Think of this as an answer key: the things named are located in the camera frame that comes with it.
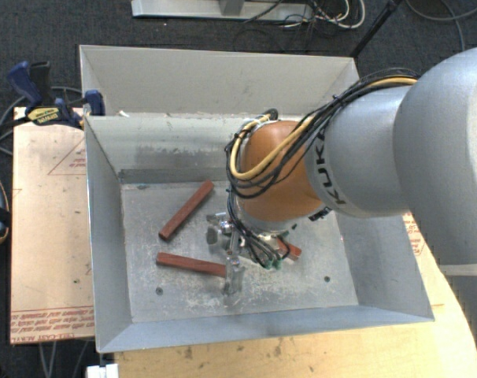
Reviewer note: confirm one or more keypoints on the black cylinder on white bracket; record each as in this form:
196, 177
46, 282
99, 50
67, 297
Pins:
319, 213

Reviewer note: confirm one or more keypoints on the red-brown flat block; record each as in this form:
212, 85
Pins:
293, 250
186, 211
191, 265

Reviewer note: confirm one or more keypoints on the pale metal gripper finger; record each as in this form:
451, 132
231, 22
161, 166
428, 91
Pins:
234, 278
213, 235

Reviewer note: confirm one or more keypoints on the brown cardboard board red print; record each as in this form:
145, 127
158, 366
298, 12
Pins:
49, 219

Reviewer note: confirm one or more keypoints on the grey metal bin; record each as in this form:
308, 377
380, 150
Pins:
175, 290

